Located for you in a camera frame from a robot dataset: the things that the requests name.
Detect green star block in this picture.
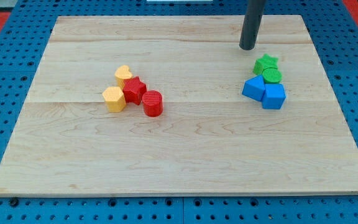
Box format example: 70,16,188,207
253,54,278,75

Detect red cylinder block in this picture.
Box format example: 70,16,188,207
142,90,163,117

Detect yellow hexagon block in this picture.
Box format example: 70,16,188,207
102,86,126,113

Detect green cylinder block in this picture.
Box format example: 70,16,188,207
262,68,282,84

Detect wooden board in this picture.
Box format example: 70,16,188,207
0,15,358,198

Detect blue cube block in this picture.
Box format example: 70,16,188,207
261,84,286,110

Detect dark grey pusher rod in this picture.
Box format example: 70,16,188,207
239,0,267,50

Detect blue triangle block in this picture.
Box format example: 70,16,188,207
242,75,265,101

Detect red star block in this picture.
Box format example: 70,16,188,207
122,77,147,105

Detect yellow heart block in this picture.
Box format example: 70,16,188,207
114,65,133,89

